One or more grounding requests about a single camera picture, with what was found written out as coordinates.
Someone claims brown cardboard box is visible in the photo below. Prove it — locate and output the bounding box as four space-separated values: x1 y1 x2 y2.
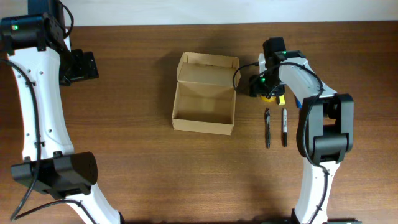
172 52 240 136

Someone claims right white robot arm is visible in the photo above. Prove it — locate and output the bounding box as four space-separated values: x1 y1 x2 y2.
249 37 354 223

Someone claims blue whiteboard marker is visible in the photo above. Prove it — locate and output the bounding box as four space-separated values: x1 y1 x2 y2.
295 96 302 110

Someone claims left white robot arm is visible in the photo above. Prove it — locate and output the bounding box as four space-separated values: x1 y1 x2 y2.
1 1 124 223

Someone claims black clear ballpoint pen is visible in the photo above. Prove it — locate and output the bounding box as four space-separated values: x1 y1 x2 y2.
265 108 271 149

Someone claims yellow highlighter marker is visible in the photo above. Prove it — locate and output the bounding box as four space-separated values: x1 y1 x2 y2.
277 95 285 105

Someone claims black permanent marker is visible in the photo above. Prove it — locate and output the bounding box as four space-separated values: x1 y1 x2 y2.
282 108 288 147

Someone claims yellow clear tape roll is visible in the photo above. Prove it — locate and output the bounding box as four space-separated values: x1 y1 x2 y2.
261 95 275 103

